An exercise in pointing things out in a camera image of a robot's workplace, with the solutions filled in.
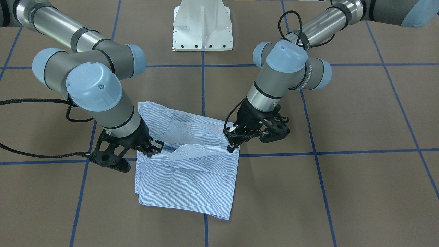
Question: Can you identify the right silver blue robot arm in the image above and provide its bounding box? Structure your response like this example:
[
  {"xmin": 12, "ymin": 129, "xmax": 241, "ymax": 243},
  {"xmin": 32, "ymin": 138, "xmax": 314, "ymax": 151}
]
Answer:
[{"xmin": 1, "ymin": 0, "xmax": 164, "ymax": 173}]

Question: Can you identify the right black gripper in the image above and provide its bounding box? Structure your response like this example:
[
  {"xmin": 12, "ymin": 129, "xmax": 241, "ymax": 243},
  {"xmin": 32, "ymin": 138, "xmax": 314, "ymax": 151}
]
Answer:
[{"xmin": 90, "ymin": 119, "xmax": 164, "ymax": 173}]

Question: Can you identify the light blue striped shirt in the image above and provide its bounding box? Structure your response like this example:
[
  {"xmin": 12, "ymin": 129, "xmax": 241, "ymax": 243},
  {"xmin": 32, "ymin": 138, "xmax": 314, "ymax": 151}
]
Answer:
[{"xmin": 135, "ymin": 101, "xmax": 239, "ymax": 220}]

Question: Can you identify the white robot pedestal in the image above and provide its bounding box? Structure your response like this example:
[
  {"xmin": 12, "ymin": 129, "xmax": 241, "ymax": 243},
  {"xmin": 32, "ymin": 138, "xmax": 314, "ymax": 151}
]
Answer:
[{"xmin": 172, "ymin": 0, "xmax": 234, "ymax": 52}]

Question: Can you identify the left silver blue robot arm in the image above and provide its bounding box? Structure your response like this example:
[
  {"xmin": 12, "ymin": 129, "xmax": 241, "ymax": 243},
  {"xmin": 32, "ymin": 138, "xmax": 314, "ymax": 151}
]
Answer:
[{"xmin": 223, "ymin": 0, "xmax": 438, "ymax": 153}]

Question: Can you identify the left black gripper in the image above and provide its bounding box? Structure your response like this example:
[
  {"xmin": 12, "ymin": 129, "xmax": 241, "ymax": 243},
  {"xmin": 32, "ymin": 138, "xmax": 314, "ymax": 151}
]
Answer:
[{"xmin": 223, "ymin": 98, "xmax": 290, "ymax": 153}]

